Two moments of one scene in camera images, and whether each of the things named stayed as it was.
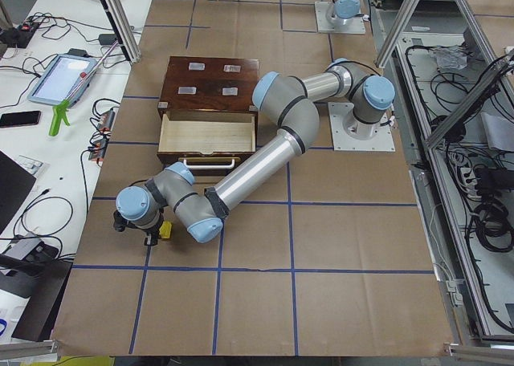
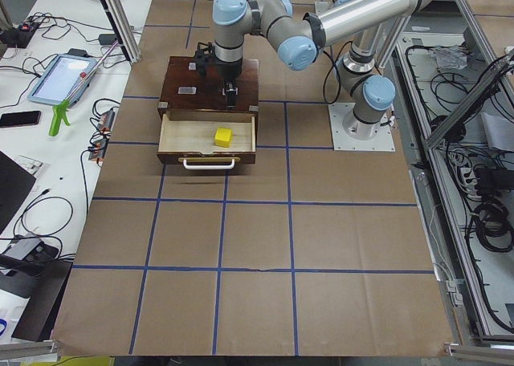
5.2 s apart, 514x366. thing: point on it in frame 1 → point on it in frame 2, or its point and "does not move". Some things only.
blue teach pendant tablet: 59,79 does not move
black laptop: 16,182 does not move
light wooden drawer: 210,142 does not move
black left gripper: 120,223 → 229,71
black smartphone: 19,119 does not move
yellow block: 165,230 → 223,136
